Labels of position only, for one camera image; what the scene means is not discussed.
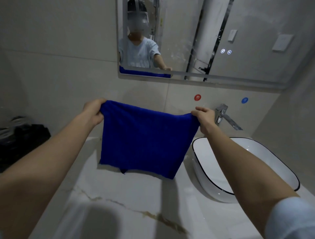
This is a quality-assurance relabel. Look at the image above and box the rectangular wall mirror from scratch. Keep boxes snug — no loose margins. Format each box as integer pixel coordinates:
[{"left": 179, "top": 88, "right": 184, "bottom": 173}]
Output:
[{"left": 116, "top": 0, "right": 304, "bottom": 90}]

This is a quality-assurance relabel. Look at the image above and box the person's left forearm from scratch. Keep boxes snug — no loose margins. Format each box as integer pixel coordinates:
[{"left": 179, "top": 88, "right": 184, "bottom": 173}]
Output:
[{"left": 0, "top": 114, "right": 97, "bottom": 239}]

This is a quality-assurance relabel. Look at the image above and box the white basin with black rim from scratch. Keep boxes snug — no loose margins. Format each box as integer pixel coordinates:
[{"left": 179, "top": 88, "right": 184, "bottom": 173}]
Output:
[{"left": 192, "top": 137, "right": 301, "bottom": 203}]

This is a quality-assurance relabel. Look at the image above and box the person's left hand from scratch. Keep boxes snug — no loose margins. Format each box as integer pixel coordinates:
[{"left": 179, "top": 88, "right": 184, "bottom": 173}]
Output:
[{"left": 82, "top": 98, "right": 108, "bottom": 126}]

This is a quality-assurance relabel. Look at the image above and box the light blue shirt sleeve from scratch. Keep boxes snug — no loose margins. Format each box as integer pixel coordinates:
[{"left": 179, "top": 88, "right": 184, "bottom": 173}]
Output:
[{"left": 264, "top": 196, "right": 315, "bottom": 239}]

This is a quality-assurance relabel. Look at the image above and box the black plastic bag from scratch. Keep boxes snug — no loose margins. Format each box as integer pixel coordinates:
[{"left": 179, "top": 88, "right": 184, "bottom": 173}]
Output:
[{"left": 0, "top": 116, "right": 52, "bottom": 173}]

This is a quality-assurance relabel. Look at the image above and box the person's right hand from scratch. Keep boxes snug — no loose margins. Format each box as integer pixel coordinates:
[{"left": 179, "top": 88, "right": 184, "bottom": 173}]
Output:
[{"left": 191, "top": 107, "right": 217, "bottom": 136}]

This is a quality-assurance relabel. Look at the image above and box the person's right forearm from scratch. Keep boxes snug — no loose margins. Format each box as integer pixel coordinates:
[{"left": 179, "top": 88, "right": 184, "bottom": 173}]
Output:
[{"left": 204, "top": 127, "right": 299, "bottom": 239}]

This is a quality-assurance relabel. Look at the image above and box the blue microfibre cloth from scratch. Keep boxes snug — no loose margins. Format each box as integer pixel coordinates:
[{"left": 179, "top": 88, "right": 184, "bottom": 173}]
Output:
[{"left": 99, "top": 100, "right": 200, "bottom": 180}]

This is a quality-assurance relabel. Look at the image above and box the chrome faucet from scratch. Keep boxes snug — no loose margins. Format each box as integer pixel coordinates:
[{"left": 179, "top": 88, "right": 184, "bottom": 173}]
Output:
[{"left": 215, "top": 104, "right": 243, "bottom": 131}]

